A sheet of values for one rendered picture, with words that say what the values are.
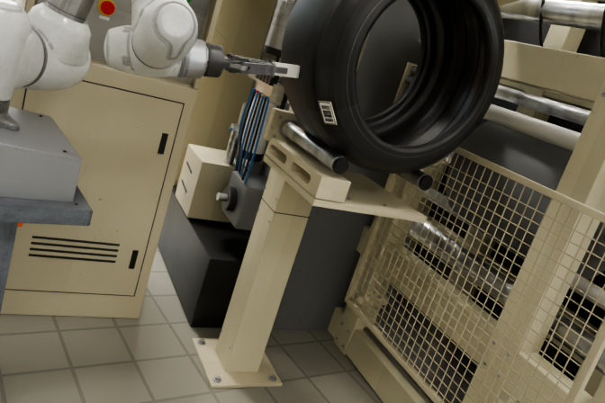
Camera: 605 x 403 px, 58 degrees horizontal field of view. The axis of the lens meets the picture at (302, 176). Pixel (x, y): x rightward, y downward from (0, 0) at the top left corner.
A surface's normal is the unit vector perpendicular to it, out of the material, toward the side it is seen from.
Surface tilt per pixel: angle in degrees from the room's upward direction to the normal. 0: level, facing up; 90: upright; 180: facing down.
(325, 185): 90
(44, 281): 90
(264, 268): 90
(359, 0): 73
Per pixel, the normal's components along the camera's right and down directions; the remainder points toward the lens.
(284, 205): 0.40, 0.34
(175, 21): 0.46, 0.12
